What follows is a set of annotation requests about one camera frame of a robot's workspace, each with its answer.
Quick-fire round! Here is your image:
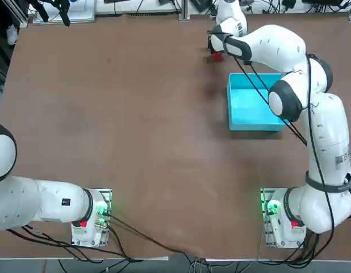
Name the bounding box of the cyan plastic box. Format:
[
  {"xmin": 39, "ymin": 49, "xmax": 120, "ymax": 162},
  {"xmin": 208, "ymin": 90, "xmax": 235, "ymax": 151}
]
[{"xmin": 226, "ymin": 73, "xmax": 291, "ymax": 132}]

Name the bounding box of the white flat tray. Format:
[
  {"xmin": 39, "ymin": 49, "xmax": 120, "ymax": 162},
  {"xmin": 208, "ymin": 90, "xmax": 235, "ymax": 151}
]
[{"xmin": 32, "ymin": 0, "xmax": 96, "ymax": 24}]

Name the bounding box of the person's foot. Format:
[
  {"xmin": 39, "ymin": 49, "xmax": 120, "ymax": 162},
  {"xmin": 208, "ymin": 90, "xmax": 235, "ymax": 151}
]
[{"xmin": 6, "ymin": 24, "xmax": 19, "ymax": 46}]

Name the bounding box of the black power adapter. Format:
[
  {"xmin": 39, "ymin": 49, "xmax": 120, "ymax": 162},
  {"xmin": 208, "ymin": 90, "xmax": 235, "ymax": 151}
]
[{"xmin": 191, "ymin": 0, "xmax": 215, "ymax": 14}]

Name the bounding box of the aluminium frame rail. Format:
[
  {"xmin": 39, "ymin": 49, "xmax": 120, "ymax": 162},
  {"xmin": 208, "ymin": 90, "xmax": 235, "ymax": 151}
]
[{"xmin": 2, "ymin": 0, "xmax": 29, "ymax": 28}]

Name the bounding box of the aluminium profile post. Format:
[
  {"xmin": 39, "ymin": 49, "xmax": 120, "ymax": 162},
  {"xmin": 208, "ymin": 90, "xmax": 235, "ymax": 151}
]
[{"xmin": 178, "ymin": 0, "xmax": 191, "ymax": 21}]

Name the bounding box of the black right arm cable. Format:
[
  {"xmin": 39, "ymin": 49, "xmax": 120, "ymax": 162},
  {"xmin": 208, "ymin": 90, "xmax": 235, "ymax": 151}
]
[{"xmin": 225, "ymin": 34, "xmax": 308, "ymax": 147}]

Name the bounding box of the black left base cable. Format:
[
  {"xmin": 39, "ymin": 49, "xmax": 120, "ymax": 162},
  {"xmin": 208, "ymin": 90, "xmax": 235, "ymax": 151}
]
[{"xmin": 107, "ymin": 214, "xmax": 199, "ymax": 258}]

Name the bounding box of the grey wire bundle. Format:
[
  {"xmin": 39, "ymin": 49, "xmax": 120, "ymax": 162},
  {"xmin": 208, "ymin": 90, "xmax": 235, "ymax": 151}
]
[{"xmin": 189, "ymin": 257, "xmax": 212, "ymax": 273}]

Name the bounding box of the black left arm cable bundle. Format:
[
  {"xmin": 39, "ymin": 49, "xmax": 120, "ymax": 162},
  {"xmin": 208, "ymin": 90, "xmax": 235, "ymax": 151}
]
[{"xmin": 6, "ymin": 224, "xmax": 144, "ymax": 262}]

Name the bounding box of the black right base cable bundle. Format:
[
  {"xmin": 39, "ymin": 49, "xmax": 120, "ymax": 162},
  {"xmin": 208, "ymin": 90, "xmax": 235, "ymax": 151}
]
[{"xmin": 277, "ymin": 227, "xmax": 335, "ymax": 268}]

